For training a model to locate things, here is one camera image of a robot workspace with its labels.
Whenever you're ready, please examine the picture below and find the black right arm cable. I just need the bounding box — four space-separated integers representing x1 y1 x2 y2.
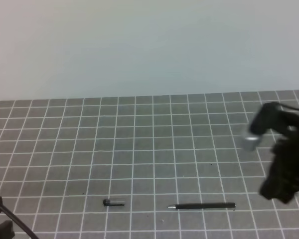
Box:
276 102 299 113

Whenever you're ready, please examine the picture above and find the grey grid tablecloth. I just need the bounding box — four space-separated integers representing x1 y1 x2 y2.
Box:
0 91 299 239

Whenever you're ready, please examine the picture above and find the black left camera cable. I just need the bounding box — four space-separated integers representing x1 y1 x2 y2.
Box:
0 194 40 239

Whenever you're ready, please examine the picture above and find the black pen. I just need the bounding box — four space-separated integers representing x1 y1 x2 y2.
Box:
167 202 236 210

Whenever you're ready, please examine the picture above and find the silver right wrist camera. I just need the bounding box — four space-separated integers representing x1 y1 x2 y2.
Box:
241 102 289 151

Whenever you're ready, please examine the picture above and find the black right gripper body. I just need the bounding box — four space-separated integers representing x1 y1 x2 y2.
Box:
259 124 299 202

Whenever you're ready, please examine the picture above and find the clear black pen cap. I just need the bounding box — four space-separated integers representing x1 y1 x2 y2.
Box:
103 198 125 207

